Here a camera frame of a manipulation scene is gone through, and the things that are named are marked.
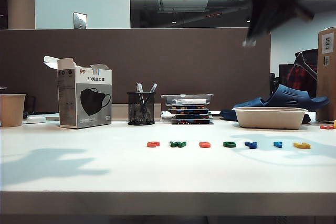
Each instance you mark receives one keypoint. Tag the grey white mask box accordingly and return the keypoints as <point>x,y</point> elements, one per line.
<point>86,98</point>

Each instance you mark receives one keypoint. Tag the green letter w magnet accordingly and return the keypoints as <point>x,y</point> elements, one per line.
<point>173,144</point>

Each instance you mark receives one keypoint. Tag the dark blue rubber slipper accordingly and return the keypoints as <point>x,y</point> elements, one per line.
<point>249,102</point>
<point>288,95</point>

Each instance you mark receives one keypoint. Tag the brown cardboard box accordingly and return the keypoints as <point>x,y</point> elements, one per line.
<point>325,90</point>

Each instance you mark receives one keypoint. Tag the clear plastic case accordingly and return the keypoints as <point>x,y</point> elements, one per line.
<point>183,100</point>

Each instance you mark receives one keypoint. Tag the black computer monitor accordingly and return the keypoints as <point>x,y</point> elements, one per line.
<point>284,77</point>

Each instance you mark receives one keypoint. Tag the light blue letter r magnet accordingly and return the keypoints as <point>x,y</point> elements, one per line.
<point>276,144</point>

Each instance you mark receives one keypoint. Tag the beige paper cup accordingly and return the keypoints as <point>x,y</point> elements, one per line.
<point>11,111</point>

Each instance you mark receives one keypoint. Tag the dark cup with printed lid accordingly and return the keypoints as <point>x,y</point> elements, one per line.
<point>2,90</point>

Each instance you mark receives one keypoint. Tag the white earbud case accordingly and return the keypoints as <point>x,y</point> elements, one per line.
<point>36,119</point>

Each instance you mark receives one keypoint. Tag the brown desk partition panel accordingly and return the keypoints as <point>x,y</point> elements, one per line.
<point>157,58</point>

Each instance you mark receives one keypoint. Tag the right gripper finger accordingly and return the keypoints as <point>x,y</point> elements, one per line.
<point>269,19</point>
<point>253,24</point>

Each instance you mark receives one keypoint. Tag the green letter o magnet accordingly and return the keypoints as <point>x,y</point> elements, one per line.
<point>226,145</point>

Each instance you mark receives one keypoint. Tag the red letter e magnet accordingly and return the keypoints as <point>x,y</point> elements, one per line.
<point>203,145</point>

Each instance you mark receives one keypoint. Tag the red letter s magnet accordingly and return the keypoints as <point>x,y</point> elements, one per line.
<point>326,127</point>

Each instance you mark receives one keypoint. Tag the black silver pen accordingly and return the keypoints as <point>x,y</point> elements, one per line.
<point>138,86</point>
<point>153,87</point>

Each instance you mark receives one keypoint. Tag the metal wall switch plate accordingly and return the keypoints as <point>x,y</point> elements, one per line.
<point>80,20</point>

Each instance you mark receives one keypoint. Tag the black office chair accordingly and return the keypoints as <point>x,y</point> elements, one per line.
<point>308,54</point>

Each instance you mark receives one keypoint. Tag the blue letter y magnet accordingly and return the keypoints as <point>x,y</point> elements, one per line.
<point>252,146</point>

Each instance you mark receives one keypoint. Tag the yellow letter u magnet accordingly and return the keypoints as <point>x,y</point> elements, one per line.
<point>298,145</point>

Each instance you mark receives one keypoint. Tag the beige pulp tray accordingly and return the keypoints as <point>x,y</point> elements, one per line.
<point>267,119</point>

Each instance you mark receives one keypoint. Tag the red letter c magnet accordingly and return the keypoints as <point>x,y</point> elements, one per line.
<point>151,144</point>

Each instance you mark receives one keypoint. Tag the black mesh pen holder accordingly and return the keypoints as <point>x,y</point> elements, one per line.
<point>140,115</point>

